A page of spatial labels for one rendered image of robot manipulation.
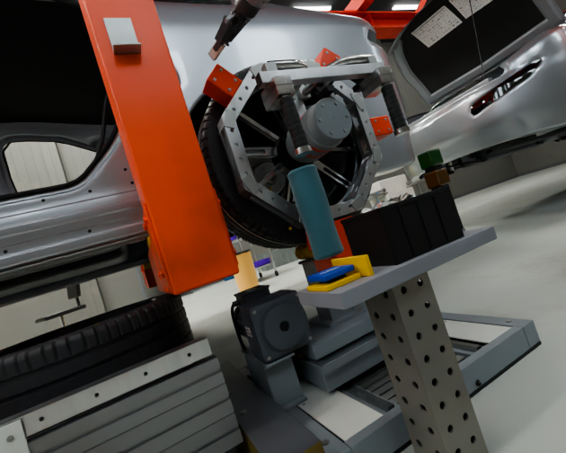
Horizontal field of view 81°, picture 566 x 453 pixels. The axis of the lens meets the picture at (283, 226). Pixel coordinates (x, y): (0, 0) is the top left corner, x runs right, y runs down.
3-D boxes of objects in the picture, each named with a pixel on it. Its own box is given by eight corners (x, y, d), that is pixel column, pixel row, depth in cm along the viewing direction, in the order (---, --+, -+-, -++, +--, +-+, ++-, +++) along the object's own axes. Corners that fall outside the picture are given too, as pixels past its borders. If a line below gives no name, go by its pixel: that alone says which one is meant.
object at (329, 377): (376, 319, 152) (370, 299, 152) (442, 329, 119) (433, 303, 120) (282, 368, 131) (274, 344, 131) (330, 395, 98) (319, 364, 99)
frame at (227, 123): (385, 202, 124) (340, 66, 126) (397, 198, 118) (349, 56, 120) (253, 244, 101) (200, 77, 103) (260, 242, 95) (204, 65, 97)
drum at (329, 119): (324, 161, 117) (312, 124, 117) (360, 137, 97) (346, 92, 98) (289, 169, 111) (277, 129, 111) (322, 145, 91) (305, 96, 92)
